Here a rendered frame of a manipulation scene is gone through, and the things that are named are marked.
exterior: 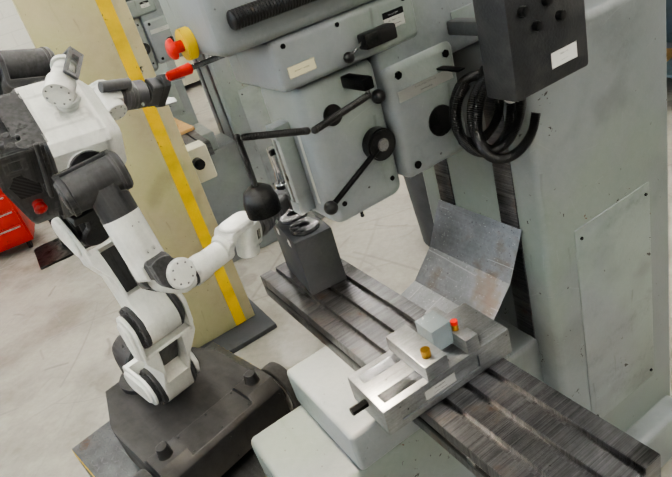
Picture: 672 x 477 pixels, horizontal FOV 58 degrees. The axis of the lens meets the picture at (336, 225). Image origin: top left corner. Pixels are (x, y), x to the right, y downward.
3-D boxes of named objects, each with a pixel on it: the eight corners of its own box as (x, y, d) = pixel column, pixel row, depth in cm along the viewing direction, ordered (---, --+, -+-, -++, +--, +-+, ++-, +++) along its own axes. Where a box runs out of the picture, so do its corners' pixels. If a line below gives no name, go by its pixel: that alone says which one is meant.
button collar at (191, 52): (193, 62, 111) (181, 29, 108) (183, 60, 116) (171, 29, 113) (203, 58, 112) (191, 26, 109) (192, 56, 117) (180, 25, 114)
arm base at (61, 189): (82, 231, 136) (59, 191, 129) (64, 206, 145) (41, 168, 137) (142, 199, 142) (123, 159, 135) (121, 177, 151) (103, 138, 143)
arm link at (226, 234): (258, 213, 164) (224, 238, 155) (263, 240, 168) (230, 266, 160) (241, 207, 167) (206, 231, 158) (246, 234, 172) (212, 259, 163)
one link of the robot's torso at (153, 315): (136, 354, 184) (47, 225, 179) (183, 320, 193) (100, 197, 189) (148, 352, 171) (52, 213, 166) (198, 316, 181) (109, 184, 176)
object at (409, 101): (411, 182, 134) (384, 68, 122) (351, 161, 154) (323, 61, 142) (473, 148, 141) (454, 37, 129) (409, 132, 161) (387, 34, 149)
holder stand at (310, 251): (312, 296, 181) (292, 240, 172) (287, 267, 199) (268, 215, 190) (347, 279, 184) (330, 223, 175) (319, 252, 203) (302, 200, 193)
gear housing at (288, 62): (285, 96, 112) (268, 42, 108) (235, 84, 132) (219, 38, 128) (423, 35, 125) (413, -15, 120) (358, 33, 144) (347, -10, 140)
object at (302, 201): (301, 216, 134) (272, 128, 124) (293, 211, 137) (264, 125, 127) (316, 208, 135) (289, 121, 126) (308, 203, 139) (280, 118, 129)
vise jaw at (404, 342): (428, 382, 128) (424, 368, 126) (388, 349, 140) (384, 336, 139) (450, 367, 130) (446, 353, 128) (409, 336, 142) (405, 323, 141)
